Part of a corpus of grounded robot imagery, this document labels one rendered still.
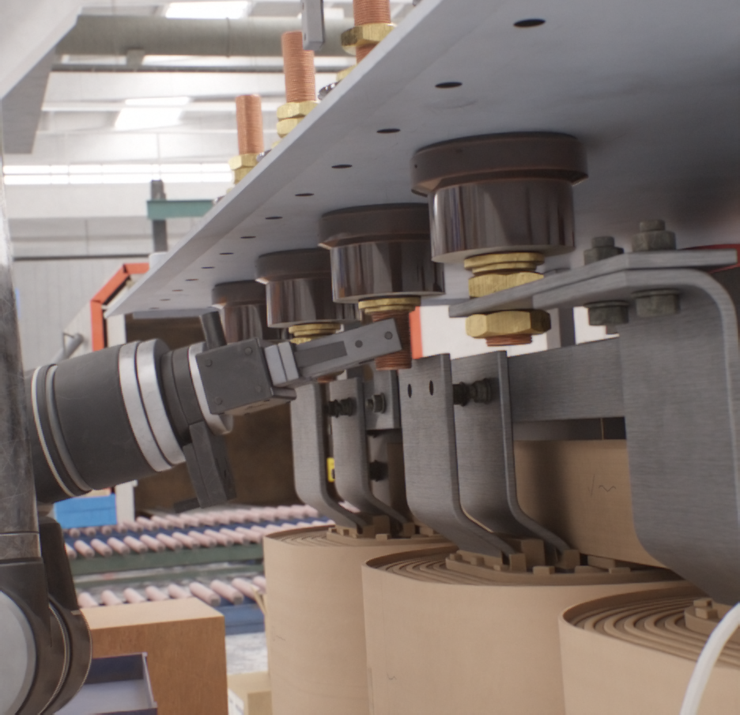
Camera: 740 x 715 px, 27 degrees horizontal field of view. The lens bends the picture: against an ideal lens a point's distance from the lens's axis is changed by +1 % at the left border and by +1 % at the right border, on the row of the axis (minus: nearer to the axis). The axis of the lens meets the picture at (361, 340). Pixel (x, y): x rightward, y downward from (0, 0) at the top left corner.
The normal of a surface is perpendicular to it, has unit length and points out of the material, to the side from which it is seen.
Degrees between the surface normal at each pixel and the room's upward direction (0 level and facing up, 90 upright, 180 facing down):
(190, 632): 90
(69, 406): 76
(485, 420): 90
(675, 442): 90
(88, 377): 54
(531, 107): 180
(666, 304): 90
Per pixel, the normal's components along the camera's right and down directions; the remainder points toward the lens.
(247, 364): -0.10, -0.05
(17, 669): 0.16, -0.16
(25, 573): 0.83, -0.21
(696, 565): -0.57, 0.79
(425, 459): -0.97, 0.04
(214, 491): 0.01, 0.33
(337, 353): 0.39, -0.18
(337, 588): -0.63, 0.00
